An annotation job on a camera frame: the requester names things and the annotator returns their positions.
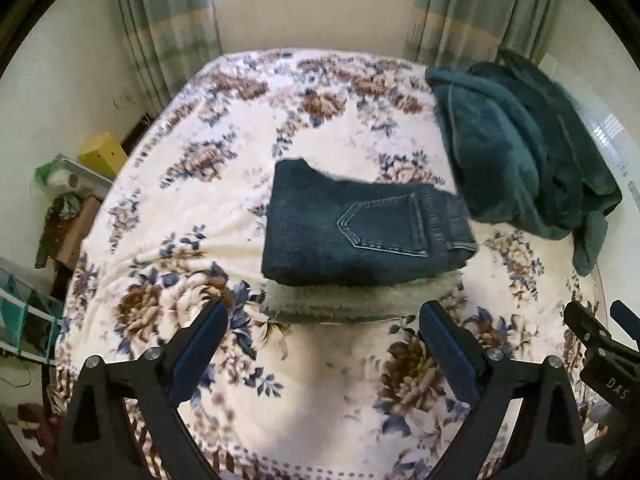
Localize dark blue denim jeans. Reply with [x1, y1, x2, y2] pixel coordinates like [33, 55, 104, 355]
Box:
[262, 159, 477, 287]

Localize teal white shelf rack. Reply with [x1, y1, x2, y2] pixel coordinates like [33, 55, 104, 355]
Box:
[0, 258, 63, 365]

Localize brown cardboard box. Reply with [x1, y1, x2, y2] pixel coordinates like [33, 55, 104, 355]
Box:
[54, 197, 102, 271]

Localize dark teal plush blanket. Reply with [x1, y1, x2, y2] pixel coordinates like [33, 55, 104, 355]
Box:
[425, 50, 623, 276]

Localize white paper roll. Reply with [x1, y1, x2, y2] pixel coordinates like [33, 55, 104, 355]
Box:
[46, 169, 82, 194]

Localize white bed headboard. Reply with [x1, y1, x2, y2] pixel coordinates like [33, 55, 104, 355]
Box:
[539, 53, 639, 312]

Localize yellow cardboard box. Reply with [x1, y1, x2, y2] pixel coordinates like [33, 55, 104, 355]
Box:
[77, 132, 128, 179]

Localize right green curtain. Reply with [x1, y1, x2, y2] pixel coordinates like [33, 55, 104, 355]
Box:
[404, 0, 560, 67]

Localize green curtain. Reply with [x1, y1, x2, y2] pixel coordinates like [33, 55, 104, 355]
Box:
[112, 0, 222, 116]
[404, 0, 560, 67]

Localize left green curtain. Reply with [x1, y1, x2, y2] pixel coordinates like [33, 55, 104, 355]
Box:
[112, 0, 222, 116]

